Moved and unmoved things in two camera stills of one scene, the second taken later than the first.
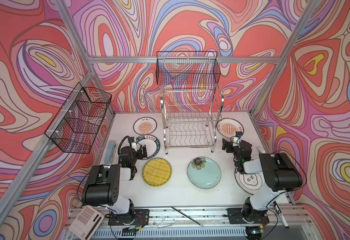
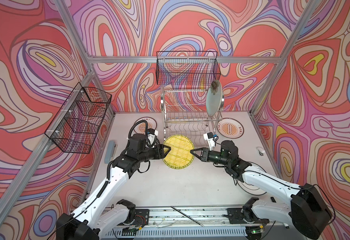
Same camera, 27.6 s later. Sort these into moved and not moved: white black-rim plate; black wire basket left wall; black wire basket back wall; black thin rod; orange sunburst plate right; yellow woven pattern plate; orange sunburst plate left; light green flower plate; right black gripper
Moved: light green flower plate; yellow woven pattern plate; right black gripper
Not moved: black thin rod; orange sunburst plate left; black wire basket back wall; orange sunburst plate right; black wire basket left wall; white black-rim plate
